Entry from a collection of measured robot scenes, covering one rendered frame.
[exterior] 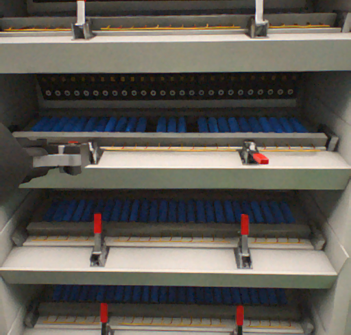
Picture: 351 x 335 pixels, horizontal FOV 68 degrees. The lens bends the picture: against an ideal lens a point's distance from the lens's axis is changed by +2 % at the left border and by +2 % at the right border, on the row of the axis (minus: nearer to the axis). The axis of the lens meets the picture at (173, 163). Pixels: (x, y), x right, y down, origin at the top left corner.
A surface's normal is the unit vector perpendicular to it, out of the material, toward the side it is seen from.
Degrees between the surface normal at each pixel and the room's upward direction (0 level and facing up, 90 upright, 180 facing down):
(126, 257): 22
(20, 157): 85
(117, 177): 112
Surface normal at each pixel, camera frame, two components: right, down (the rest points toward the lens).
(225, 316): -0.03, 0.57
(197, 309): -0.01, -0.82
